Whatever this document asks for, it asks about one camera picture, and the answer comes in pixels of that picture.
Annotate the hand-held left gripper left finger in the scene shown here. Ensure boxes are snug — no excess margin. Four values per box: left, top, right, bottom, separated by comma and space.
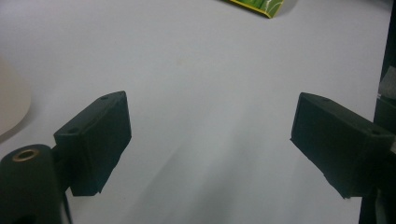
52, 90, 133, 197

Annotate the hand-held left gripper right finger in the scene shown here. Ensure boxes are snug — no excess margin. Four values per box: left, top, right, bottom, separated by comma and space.
290, 91, 396, 200

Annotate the yellow green spout pouch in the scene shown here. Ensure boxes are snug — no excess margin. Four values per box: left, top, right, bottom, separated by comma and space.
221, 0, 285, 20

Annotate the beige round container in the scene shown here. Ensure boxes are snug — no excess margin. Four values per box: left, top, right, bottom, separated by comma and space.
0, 55, 32, 137

